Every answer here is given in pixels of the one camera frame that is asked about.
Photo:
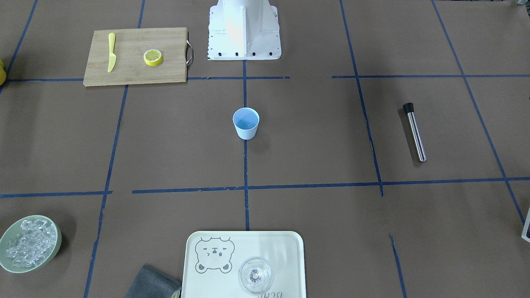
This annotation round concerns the yellow plastic knife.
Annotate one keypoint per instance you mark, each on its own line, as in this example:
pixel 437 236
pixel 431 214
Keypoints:
pixel 112 57

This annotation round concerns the lemon slice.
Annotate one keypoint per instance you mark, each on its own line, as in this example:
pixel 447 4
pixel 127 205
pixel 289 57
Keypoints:
pixel 153 57

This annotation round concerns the green bowl of ice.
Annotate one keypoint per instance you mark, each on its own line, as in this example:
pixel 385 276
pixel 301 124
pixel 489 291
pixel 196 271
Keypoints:
pixel 29 243

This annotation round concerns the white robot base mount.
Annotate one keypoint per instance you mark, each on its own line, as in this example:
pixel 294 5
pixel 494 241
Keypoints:
pixel 244 30

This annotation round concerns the bamboo cutting board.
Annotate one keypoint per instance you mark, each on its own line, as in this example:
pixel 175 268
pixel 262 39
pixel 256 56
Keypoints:
pixel 130 67

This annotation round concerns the yellow lemons at edge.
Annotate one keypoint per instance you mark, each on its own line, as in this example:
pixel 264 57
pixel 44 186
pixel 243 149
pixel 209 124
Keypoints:
pixel 3 74

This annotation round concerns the steel muddler black tip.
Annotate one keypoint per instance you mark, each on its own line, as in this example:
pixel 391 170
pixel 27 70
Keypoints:
pixel 417 138

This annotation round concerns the cream bear tray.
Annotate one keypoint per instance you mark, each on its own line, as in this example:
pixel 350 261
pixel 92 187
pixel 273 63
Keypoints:
pixel 213 259

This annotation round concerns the grey folded cloth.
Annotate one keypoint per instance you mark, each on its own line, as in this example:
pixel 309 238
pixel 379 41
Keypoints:
pixel 150 283

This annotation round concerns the clear wine glass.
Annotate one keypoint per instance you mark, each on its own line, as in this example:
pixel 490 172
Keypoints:
pixel 256 275

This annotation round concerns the light blue cup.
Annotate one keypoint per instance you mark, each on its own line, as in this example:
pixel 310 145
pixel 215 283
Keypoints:
pixel 246 121

